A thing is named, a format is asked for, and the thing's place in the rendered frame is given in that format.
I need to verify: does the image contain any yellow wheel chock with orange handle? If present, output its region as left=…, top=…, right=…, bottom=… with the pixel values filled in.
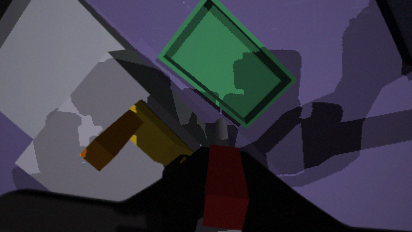
left=79, top=100, right=194, bottom=171

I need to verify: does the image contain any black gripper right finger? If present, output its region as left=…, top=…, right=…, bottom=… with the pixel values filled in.
left=240, top=151, right=410, bottom=232

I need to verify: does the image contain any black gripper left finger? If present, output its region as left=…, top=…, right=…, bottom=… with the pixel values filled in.
left=0, top=147, right=209, bottom=232

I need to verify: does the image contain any green tray floor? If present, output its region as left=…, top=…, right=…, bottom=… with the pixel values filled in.
left=165, top=0, right=285, bottom=118

